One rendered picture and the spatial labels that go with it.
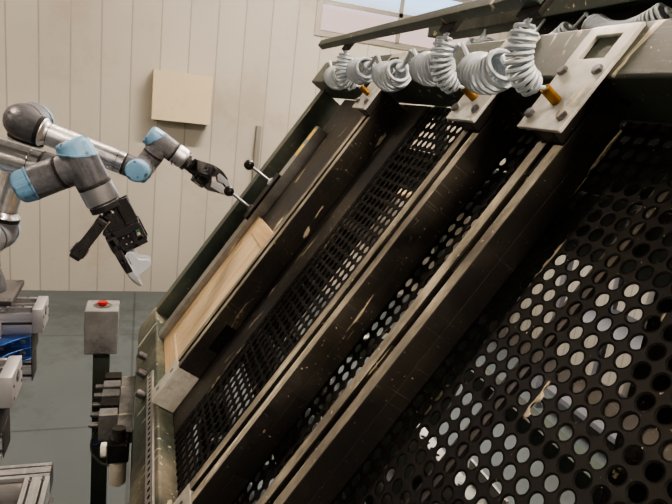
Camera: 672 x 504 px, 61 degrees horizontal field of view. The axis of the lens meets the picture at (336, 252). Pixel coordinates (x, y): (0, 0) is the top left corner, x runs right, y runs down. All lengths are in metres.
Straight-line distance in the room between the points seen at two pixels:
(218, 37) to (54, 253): 2.25
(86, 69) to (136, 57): 0.39
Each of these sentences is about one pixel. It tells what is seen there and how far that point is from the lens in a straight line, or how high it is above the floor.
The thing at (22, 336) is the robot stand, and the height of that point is 0.90.
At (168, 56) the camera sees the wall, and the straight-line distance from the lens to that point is 5.06.
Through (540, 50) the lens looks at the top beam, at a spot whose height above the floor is 1.91.
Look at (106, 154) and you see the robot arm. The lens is 2.03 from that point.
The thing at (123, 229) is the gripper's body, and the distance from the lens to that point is 1.38.
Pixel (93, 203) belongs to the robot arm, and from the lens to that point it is 1.37.
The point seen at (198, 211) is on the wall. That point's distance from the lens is 5.18.
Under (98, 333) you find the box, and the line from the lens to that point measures 2.37.
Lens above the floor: 1.78
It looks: 14 degrees down
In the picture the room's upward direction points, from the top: 7 degrees clockwise
